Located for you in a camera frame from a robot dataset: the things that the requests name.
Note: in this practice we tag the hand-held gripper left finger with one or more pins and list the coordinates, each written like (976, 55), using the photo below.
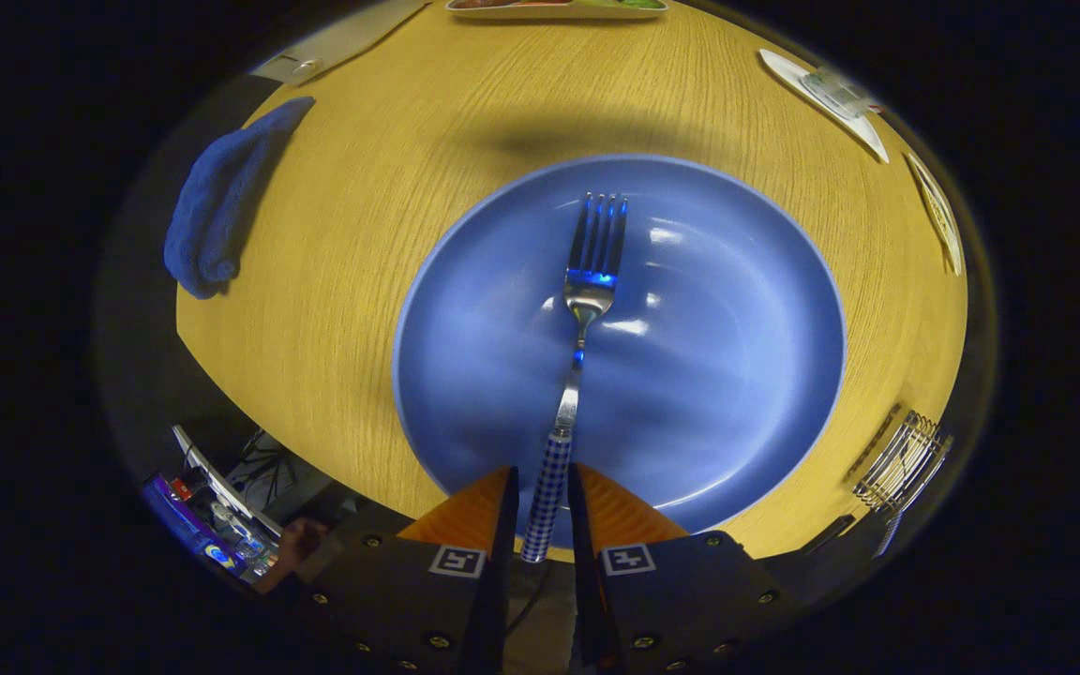
(502, 562)

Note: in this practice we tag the device with lit screen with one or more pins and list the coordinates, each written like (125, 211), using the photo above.
(193, 525)

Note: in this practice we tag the blue round plate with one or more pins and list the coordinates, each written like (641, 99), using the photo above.
(737, 375)

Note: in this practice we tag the white divided dish with beans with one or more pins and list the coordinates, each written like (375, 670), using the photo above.
(938, 216)

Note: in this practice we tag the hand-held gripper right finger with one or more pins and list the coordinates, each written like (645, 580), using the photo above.
(587, 562)

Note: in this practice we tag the oval plate with colourful food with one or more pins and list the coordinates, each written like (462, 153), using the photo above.
(554, 8)

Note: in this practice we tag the white toaster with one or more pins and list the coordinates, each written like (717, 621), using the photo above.
(334, 42)

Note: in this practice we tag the black table bracket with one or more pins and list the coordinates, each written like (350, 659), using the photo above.
(826, 534)

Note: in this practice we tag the white square coaster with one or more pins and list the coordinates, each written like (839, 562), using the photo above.
(784, 70)

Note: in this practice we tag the small white drink bottle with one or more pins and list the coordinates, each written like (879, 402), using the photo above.
(835, 92)

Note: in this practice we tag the blue folded cloth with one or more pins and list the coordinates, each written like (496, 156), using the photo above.
(221, 206)

